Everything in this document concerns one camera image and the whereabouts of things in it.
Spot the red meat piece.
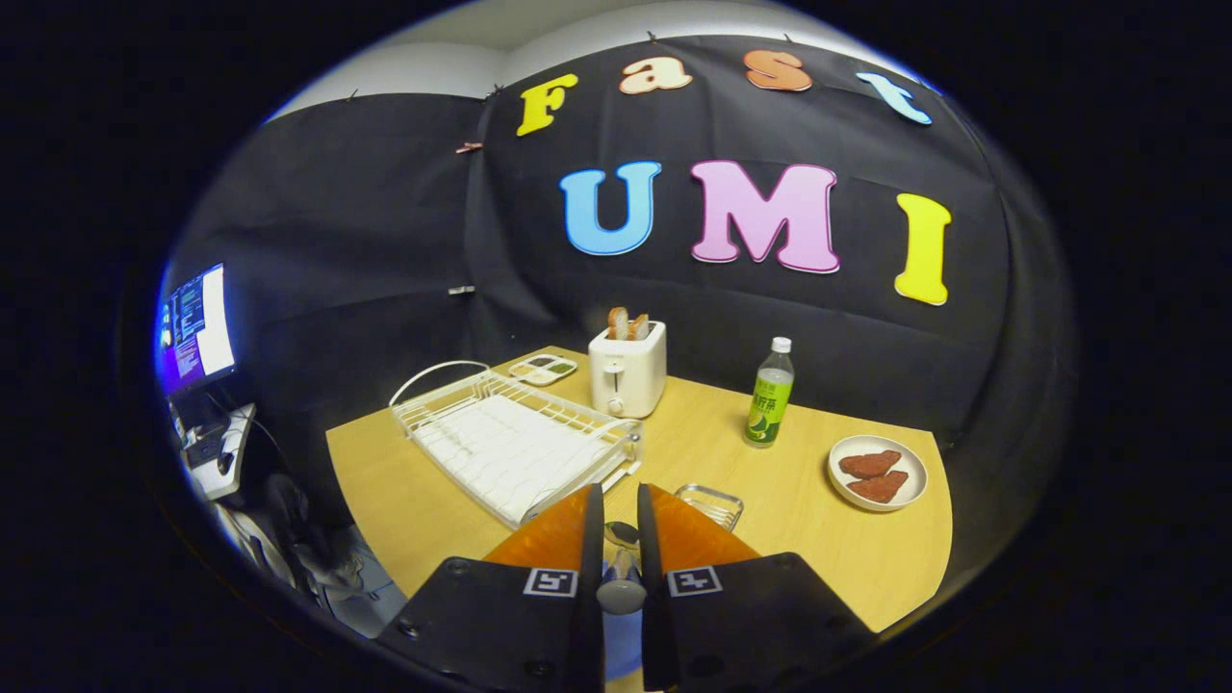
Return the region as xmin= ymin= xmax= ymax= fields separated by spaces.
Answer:
xmin=838 ymin=449 xmax=903 ymax=479
xmin=847 ymin=470 xmax=910 ymax=503

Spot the white round dish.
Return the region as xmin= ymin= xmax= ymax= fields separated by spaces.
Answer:
xmin=828 ymin=435 xmax=929 ymax=512

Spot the white wire dish rack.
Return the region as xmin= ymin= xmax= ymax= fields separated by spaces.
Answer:
xmin=389 ymin=360 xmax=644 ymax=530

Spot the divided seasoning dish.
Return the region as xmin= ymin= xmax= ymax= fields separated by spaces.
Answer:
xmin=508 ymin=353 xmax=579 ymax=387

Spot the computer monitor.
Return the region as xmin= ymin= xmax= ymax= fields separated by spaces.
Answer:
xmin=154 ymin=263 xmax=238 ymax=398

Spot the metal wire basket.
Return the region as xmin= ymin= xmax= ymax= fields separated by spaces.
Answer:
xmin=674 ymin=483 xmax=745 ymax=533

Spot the black backdrop cloth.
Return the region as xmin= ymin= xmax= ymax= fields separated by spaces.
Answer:
xmin=168 ymin=34 xmax=1074 ymax=578

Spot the blue plate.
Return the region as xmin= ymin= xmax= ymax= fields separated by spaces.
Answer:
xmin=603 ymin=606 xmax=644 ymax=682

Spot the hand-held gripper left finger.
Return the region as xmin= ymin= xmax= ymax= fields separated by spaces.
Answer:
xmin=373 ymin=483 xmax=607 ymax=693

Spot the white toaster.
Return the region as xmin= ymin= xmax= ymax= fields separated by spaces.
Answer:
xmin=588 ymin=321 xmax=668 ymax=420

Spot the green label drink bottle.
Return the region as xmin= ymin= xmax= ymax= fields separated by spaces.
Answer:
xmin=743 ymin=337 xmax=796 ymax=449

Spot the metal spoon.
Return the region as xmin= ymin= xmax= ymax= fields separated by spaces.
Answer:
xmin=596 ymin=520 xmax=648 ymax=617

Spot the white side desk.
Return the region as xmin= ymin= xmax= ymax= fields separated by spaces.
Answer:
xmin=181 ymin=402 xmax=257 ymax=502

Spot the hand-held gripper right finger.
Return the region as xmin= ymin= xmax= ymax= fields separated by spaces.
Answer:
xmin=636 ymin=482 xmax=879 ymax=693

